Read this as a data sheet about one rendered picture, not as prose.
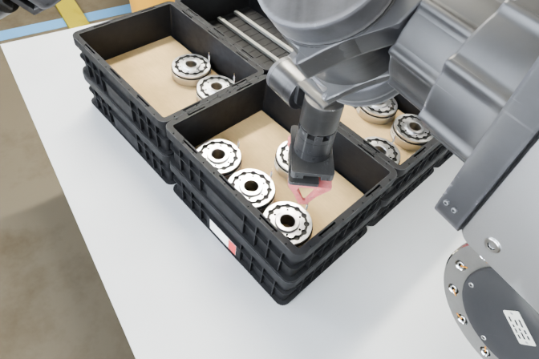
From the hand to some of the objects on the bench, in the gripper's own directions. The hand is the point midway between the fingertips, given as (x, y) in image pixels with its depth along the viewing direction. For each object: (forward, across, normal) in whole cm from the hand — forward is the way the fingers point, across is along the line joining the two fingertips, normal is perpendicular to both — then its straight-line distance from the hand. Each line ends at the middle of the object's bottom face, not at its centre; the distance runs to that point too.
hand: (302, 185), depth 73 cm
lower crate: (+30, +15, +3) cm, 33 cm away
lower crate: (+29, +44, +32) cm, 61 cm away
